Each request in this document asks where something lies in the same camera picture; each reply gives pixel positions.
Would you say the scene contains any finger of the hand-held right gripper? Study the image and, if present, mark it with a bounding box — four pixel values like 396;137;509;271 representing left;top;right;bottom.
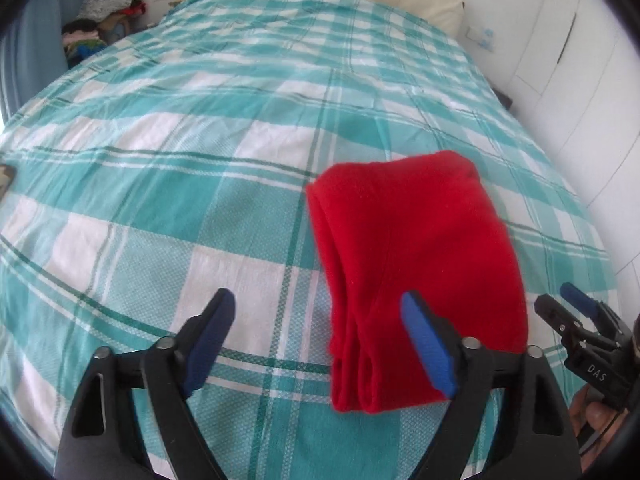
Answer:
560;282;626;342
534;294;589;354

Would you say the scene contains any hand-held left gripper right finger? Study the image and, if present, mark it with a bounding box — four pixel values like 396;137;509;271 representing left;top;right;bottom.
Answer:
400;290;583;480

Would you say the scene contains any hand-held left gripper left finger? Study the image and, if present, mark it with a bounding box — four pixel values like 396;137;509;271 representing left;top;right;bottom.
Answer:
54;287;237;480

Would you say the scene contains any red sweater with white dog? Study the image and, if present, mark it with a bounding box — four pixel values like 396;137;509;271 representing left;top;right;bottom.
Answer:
305;150;530;415

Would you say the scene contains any pile of mixed clothes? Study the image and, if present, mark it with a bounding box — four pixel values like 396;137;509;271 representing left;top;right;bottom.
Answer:
62;0;148;68

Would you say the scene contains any person's right hand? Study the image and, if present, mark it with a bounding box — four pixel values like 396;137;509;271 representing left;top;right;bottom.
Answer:
570;387;626;446

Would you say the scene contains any teal plaid bed sheet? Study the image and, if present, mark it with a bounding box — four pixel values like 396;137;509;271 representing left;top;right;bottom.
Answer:
0;0;618;480

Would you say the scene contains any white wardrobe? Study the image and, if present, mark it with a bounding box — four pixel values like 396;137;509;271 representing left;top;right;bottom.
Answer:
515;0;640;271

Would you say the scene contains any blue curtain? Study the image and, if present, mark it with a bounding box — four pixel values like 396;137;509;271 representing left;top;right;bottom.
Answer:
0;0;123;121

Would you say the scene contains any white wall socket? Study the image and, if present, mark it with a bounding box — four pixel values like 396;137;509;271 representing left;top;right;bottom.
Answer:
465;25;496;51

